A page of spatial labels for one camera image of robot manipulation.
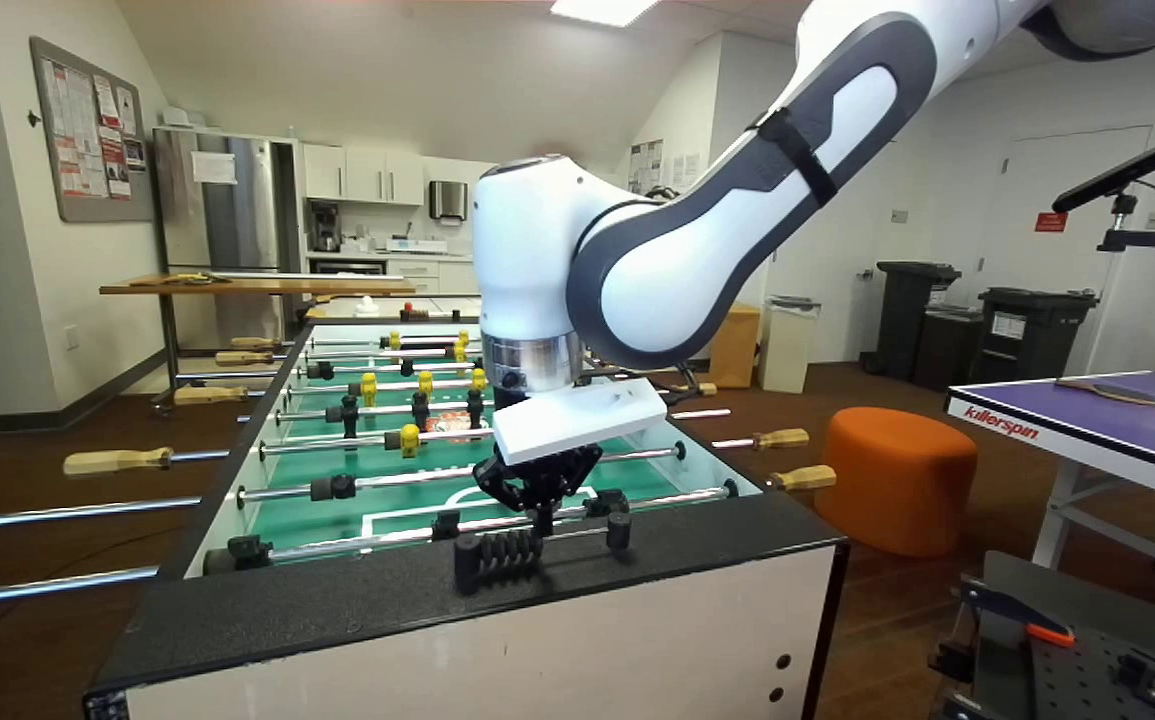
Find row of wall posters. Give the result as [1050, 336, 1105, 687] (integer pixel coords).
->
[628, 137, 704, 197]

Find rod with five yellow figures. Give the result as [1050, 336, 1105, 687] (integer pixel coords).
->
[173, 367, 490, 407]

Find rod with two yellow figures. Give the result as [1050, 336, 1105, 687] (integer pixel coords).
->
[214, 343, 483, 368]

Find table tennis paddle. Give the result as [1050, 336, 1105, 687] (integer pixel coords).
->
[1054, 377, 1155, 407]

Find white base cabinets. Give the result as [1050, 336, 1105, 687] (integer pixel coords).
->
[305, 252, 481, 297]

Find notice board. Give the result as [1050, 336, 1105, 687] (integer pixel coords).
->
[29, 36, 156, 224]

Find orange stool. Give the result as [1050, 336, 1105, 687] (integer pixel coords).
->
[815, 406, 979, 559]

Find wooden cabinet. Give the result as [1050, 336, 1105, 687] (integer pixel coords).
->
[705, 304, 762, 390]

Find paper towel dispenser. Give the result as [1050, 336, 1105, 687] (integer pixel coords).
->
[428, 180, 469, 224]

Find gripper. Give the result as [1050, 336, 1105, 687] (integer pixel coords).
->
[473, 444, 606, 537]

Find rod with yellow goalie figure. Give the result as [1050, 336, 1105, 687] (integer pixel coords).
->
[229, 330, 474, 352]

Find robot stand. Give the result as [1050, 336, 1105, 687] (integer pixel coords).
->
[929, 550, 1155, 720]

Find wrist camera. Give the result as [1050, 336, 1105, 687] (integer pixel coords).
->
[491, 377, 669, 468]

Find stainless steel refrigerator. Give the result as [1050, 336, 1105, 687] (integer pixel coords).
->
[151, 126, 304, 347]

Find black and orange clamp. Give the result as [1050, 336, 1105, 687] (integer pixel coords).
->
[955, 578, 1077, 650]

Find foosball table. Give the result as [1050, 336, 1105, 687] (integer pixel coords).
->
[0, 300, 850, 720]

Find camera on mount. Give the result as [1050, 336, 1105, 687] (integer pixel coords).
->
[1051, 141, 1155, 253]

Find orange snack packet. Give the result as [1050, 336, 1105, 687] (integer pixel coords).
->
[425, 411, 490, 442]

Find purple table tennis table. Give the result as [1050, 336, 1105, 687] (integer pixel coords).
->
[944, 369, 1155, 603]

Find black coffee maker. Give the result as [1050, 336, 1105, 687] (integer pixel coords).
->
[308, 200, 342, 254]

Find white wall cabinets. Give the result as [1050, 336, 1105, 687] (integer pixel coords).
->
[301, 142, 427, 207]

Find white door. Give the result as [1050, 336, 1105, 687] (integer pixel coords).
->
[981, 124, 1154, 301]

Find rod with five black figures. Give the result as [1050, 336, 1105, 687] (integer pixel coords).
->
[236, 383, 719, 442]

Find black score counter rod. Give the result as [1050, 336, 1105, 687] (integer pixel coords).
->
[451, 511, 634, 595]

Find rod with two black figures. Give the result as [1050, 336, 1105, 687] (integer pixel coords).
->
[0, 428, 811, 534]

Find ceiling light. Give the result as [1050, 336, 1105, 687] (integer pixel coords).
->
[549, 0, 660, 29]

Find rod with three black figures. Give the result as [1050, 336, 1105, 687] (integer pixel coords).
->
[286, 355, 484, 383]

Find row of black trash bins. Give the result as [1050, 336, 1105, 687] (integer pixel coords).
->
[858, 260, 1099, 393]

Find wooden table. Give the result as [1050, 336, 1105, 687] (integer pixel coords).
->
[99, 271, 417, 413]

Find white trash bin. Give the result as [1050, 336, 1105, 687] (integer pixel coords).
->
[758, 294, 823, 395]

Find rod with black goalie figure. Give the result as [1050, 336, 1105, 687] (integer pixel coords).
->
[0, 464, 837, 612]

